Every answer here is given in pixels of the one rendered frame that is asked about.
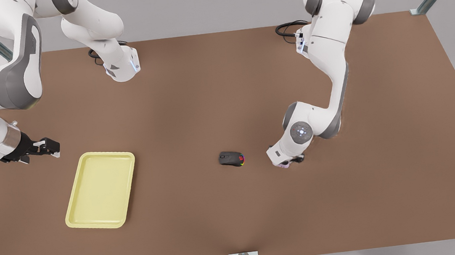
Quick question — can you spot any pale yellow rectangular tray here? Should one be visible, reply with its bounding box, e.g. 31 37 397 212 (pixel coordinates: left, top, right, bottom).
58 147 143 234

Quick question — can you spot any black computer mouse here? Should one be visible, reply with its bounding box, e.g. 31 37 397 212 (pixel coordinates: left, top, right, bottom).
218 150 246 169

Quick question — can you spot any black cable loop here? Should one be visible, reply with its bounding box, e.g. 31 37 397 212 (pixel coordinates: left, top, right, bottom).
275 19 312 46
87 39 131 68

